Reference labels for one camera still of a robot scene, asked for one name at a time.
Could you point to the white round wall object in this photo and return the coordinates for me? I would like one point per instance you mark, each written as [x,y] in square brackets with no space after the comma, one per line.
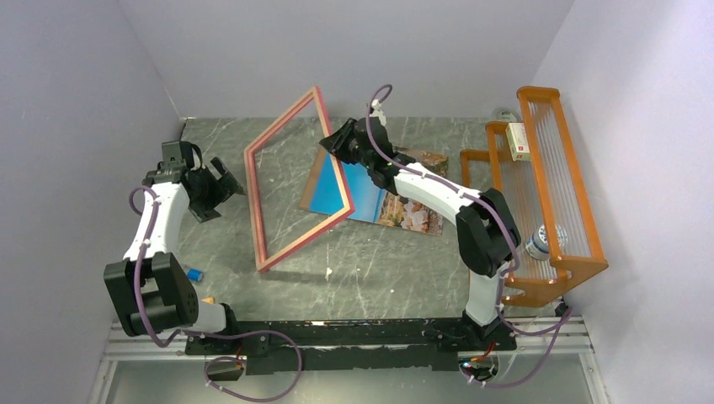
[506,115]

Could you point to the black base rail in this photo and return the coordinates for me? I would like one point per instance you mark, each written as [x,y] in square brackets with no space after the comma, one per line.
[435,343]

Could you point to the orange wooden rack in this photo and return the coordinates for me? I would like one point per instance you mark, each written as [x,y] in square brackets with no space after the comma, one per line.
[546,192]

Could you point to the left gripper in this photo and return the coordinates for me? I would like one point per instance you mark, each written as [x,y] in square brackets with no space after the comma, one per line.
[204,210]

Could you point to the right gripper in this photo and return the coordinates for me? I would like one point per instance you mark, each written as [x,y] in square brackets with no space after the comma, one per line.
[336,143]

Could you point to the brown frame backing board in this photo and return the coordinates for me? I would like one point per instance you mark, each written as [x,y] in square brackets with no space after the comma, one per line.
[312,179]

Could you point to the blue capped small bottle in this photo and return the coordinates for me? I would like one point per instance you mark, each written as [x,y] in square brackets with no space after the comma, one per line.
[194,275]

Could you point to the seaside landscape photo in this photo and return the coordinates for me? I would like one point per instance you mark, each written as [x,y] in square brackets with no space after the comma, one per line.
[372,205]

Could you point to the pink wooden picture frame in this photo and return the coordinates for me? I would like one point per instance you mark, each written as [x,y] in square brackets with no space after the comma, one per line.
[263,260]

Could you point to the white blue can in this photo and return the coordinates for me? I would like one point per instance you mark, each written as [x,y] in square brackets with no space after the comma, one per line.
[537,245]

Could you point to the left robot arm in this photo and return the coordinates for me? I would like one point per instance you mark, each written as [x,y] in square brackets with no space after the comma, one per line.
[149,289]

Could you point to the small white red box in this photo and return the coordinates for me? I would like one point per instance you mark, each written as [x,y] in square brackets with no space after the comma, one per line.
[518,141]

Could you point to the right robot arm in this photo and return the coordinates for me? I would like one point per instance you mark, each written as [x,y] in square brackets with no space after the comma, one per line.
[486,233]

